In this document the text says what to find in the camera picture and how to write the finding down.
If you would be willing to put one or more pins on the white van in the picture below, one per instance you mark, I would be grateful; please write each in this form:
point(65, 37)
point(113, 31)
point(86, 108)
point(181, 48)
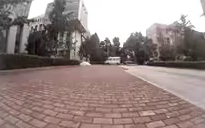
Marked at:
point(113, 60)

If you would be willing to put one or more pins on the group of dark trees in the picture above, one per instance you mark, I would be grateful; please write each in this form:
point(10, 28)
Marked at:
point(100, 48)

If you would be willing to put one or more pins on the red brick path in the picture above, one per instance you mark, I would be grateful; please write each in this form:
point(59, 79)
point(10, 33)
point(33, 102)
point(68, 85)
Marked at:
point(90, 96)

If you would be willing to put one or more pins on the pale building with columns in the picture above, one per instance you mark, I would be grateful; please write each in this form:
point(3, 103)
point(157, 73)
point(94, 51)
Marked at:
point(56, 30)

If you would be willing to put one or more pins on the beige multi-storey building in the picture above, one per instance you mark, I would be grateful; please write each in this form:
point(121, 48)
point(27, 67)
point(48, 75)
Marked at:
point(163, 36)

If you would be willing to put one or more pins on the long trimmed hedge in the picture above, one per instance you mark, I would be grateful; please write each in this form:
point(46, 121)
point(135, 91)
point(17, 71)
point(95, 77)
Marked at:
point(26, 61)

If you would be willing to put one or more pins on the pale grey paved strip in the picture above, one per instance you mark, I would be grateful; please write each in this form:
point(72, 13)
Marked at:
point(180, 81)

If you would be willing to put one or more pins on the low dark hedge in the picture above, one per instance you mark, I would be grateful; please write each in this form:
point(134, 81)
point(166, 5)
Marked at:
point(183, 64)

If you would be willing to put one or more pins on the trees behind low hedge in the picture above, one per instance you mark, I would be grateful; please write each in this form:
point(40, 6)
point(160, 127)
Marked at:
point(190, 43)

